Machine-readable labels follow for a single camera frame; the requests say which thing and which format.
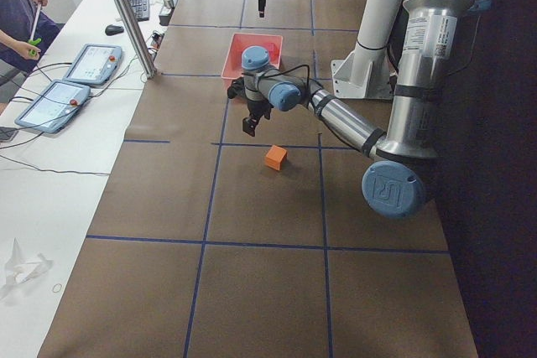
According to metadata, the orange foam block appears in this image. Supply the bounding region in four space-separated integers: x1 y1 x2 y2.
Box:
264 145 288 171

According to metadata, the pink plastic bin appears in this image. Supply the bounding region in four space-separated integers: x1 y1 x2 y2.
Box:
221 33 283 86

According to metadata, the black computer mouse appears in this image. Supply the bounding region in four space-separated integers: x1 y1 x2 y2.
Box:
105 24 124 36

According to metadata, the upper teach pendant tablet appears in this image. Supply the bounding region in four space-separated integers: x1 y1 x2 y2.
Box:
63 44 123 86

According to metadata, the teach pendant tablet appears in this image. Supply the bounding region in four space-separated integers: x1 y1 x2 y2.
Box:
14 80 91 134
63 44 123 86

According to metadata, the lower teach pendant tablet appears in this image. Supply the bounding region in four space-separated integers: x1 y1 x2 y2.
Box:
14 80 91 134

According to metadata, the person in purple shirt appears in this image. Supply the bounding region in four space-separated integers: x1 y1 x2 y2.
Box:
1 0 60 73

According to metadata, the crumpled white plastic wrap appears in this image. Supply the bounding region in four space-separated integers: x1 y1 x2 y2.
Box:
1 238 54 299

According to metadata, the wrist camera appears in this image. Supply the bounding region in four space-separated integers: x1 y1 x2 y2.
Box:
227 77 247 100

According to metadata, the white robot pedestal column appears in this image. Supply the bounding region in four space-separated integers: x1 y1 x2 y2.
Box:
331 0 402 100

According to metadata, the aluminium frame post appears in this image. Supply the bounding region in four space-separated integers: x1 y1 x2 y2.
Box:
114 0 157 79

